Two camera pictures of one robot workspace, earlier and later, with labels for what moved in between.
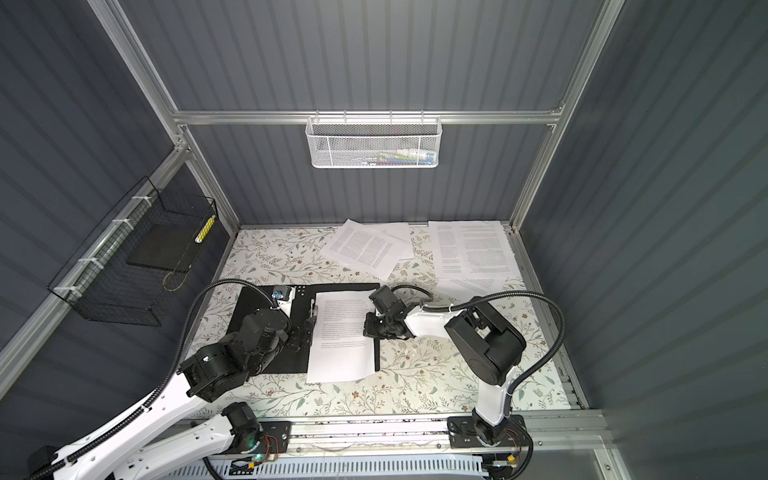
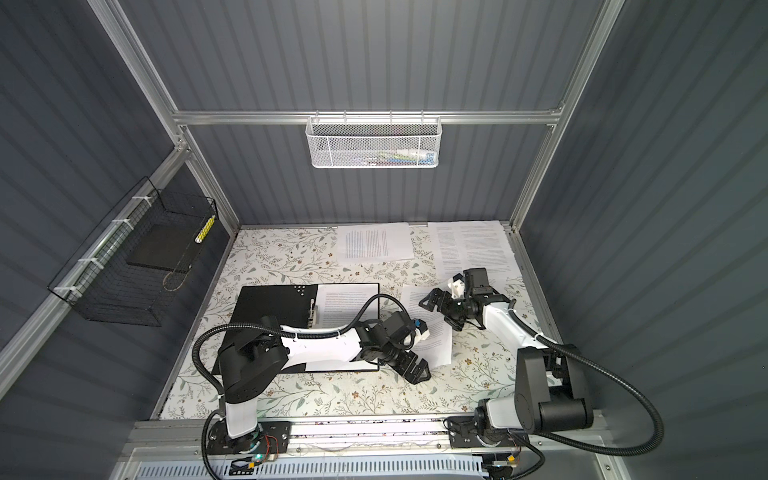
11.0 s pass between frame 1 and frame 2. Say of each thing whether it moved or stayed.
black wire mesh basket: stayed
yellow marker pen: stayed
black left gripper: moved
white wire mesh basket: stayed
